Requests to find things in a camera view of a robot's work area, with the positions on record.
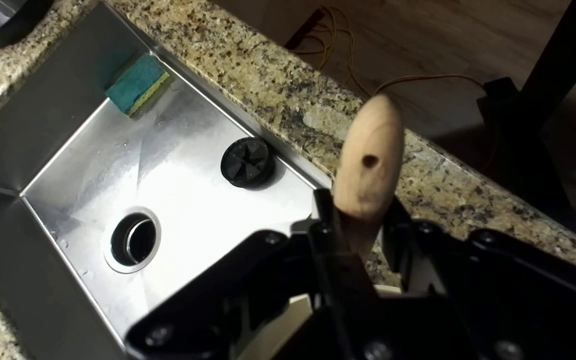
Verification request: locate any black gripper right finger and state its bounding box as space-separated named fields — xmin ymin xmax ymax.
xmin=381 ymin=196 xmax=418 ymax=297

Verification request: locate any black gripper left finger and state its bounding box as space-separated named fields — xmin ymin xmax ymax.
xmin=312 ymin=188 xmax=371 ymax=305

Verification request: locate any wooden cooking spoon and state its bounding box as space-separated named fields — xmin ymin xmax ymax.
xmin=331 ymin=93 xmax=406 ymax=262

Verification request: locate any black sink stopper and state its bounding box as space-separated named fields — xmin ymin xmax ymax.
xmin=217 ymin=137 xmax=278 ymax=188

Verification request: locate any stainless steel sink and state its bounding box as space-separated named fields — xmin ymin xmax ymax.
xmin=0 ymin=3 xmax=334 ymax=360

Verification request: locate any green yellow sponge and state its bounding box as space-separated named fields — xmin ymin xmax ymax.
xmin=104 ymin=52 xmax=176 ymax=121

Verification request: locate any steel pressure cooker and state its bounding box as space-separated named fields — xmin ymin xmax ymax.
xmin=0 ymin=0 xmax=56 ymax=52

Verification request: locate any black camera stand pole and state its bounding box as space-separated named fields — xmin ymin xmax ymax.
xmin=475 ymin=0 xmax=576 ymax=237

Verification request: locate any orange floor cable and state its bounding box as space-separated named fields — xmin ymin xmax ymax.
xmin=285 ymin=7 xmax=490 ymax=99

